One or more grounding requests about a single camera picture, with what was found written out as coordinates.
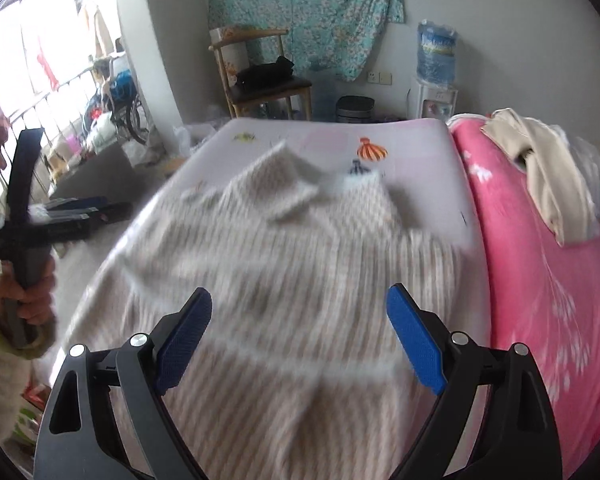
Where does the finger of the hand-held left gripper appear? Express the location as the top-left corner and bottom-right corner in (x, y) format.
(42, 196), (110, 212)
(40, 202), (134, 244)

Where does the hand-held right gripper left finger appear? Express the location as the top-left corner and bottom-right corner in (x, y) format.
(32, 287), (213, 480)

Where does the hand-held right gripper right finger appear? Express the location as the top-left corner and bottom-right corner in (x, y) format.
(386, 282), (563, 480)

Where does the beige white houndstooth coat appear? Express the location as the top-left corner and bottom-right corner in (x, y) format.
(62, 140), (491, 480)

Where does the person's left forearm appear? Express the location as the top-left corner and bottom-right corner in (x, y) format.
(0, 305), (58, 443)

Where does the person's left hand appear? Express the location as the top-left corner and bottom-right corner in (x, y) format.
(0, 259), (57, 330)

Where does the dark grey board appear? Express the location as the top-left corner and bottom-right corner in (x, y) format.
(47, 142), (148, 201)

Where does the white plastic bag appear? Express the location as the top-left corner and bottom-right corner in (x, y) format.
(82, 110), (118, 153)

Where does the bicycle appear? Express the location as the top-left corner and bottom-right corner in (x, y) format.
(100, 55), (153, 146)

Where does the metal railing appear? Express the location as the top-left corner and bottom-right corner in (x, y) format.
(0, 67), (112, 241)

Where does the red hanging garment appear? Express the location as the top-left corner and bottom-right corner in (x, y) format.
(36, 37), (61, 92)

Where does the pink floral blanket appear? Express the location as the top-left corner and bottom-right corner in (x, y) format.
(447, 112), (600, 480)

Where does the clear plastic bag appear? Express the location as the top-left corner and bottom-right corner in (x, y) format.
(172, 120), (221, 161)

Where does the colourful printed bag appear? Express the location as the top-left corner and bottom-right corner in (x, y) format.
(10, 382), (51, 453)

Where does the beige hanging garment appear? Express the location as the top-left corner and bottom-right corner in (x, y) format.
(77, 0), (113, 61)

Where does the wooden chair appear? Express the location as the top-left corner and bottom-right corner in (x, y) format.
(209, 27), (313, 122)

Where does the black bag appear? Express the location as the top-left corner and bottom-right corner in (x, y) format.
(235, 56), (296, 92)

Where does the white water dispenser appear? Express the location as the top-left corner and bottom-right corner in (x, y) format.
(410, 82), (458, 123)

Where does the grey pedal bin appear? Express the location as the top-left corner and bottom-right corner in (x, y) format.
(336, 95), (377, 125)

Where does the light grey garment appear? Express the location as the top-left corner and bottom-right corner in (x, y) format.
(550, 122), (600, 221)

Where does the blue water jug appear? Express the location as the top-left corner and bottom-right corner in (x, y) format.
(416, 20), (458, 86)

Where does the teal floral hanging cloth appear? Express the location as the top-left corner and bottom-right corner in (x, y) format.
(209, 0), (406, 82)

